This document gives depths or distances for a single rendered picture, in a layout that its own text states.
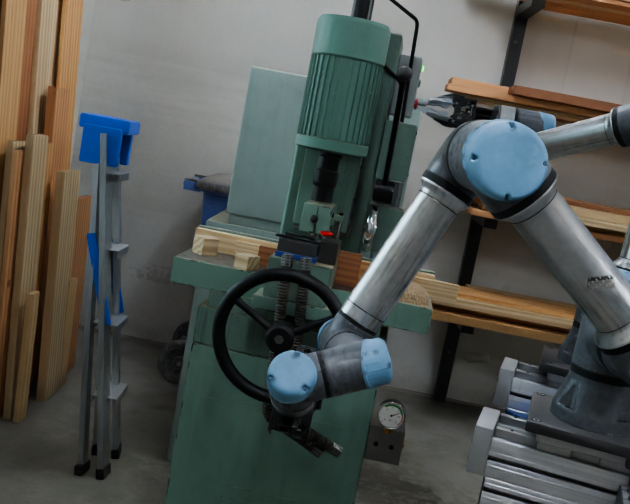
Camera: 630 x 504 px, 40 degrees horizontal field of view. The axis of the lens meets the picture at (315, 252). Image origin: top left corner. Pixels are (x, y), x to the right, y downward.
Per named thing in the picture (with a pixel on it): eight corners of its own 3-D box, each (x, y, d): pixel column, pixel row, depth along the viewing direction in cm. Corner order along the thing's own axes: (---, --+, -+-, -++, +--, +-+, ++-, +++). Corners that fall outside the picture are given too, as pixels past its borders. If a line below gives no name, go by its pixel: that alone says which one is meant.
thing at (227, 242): (192, 247, 213) (196, 227, 212) (194, 246, 215) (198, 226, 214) (431, 295, 208) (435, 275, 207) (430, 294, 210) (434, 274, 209)
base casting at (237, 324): (189, 342, 198) (196, 303, 196) (239, 298, 254) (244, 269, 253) (380, 382, 194) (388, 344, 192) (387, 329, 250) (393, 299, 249)
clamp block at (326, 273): (260, 295, 185) (267, 255, 183) (270, 285, 198) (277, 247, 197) (327, 309, 183) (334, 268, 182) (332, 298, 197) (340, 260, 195)
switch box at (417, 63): (388, 113, 229) (400, 53, 227) (389, 114, 239) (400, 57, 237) (411, 117, 229) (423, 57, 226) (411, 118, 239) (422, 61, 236)
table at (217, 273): (155, 287, 187) (160, 261, 186) (191, 268, 217) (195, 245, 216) (429, 344, 182) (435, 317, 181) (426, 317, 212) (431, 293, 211)
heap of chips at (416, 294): (389, 299, 192) (393, 283, 191) (391, 289, 206) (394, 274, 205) (429, 307, 191) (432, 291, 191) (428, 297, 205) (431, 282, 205)
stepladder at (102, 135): (59, 477, 279) (74, 111, 262) (81, 449, 304) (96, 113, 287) (109, 481, 279) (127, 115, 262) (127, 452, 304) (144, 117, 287)
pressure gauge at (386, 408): (372, 434, 189) (380, 399, 188) (373, 428, 192) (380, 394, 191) (400, 440, 188) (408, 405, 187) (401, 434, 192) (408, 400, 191)
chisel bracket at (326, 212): (297, 236, 203) (304, 201, 202) (304, 231, 217) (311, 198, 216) (328, 243, 203) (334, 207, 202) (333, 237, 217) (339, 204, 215)
